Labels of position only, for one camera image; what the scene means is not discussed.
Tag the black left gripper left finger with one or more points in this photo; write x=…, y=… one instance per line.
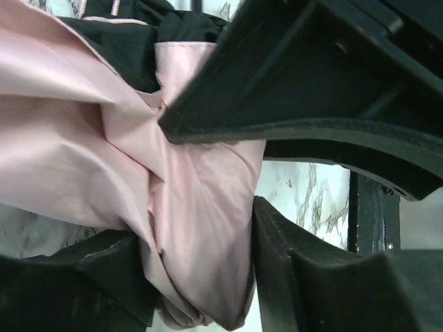
x=95, y=285

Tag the pink folding umbrella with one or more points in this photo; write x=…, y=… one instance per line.
x=82, y=152

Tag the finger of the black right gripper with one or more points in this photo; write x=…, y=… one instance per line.
x=373, y=218
x=278, y=74

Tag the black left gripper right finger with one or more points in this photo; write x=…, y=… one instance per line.
x=307, y=284

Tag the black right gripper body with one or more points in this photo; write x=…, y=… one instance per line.
x=368, y=30

